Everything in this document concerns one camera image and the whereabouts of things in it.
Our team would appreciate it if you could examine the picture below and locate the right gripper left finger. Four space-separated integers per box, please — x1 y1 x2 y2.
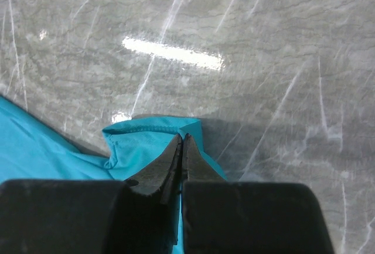
125 135 182 204

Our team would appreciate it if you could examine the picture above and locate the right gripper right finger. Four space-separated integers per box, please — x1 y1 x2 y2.
182 134 224 182

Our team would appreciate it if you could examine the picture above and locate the teal t shirt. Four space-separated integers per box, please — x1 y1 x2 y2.
1 99 228 253

